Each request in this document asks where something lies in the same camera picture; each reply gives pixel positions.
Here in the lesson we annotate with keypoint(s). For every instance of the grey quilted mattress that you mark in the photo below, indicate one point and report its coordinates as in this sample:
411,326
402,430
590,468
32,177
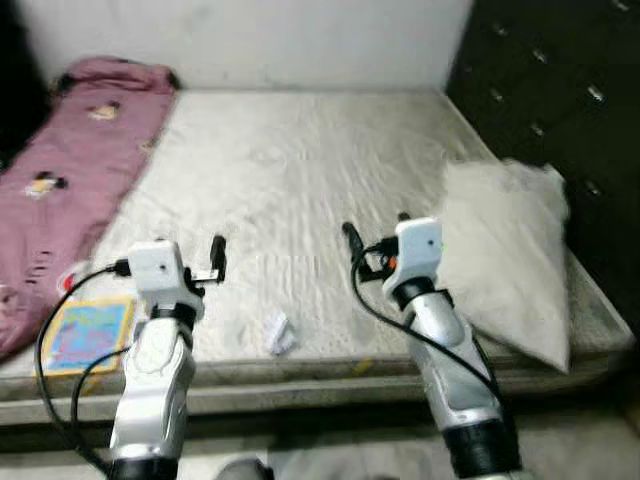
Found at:
300,180

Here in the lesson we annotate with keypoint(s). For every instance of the grey left robot leg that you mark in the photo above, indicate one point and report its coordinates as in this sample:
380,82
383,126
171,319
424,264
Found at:
243,470

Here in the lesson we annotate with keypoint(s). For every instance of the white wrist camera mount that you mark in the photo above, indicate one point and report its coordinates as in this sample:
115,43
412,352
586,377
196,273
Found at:
418,250
155,268

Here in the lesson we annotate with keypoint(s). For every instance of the colourful yellow-edged book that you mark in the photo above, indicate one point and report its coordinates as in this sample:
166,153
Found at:
85,335

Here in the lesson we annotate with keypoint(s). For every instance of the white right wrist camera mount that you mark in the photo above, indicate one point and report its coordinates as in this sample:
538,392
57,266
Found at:
418,250

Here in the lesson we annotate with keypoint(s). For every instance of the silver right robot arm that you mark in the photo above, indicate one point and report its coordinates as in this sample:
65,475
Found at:
450,360

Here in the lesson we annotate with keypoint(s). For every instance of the pink cartoon mouse blanket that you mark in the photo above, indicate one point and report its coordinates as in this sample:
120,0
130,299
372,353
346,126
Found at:
70,170

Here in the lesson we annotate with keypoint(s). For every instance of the white pillow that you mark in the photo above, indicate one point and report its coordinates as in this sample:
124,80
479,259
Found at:
500,250

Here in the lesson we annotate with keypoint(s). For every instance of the small red white packet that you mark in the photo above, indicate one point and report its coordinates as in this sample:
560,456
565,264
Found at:
72,280

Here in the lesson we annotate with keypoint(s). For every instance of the small white tissue packet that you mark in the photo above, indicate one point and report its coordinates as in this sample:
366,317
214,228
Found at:
280,335

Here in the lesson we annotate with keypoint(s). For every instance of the dark tufted headboard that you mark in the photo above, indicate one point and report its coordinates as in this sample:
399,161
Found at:
560,70

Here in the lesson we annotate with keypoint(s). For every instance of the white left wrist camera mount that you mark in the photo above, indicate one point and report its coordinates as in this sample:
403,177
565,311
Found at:
155,268

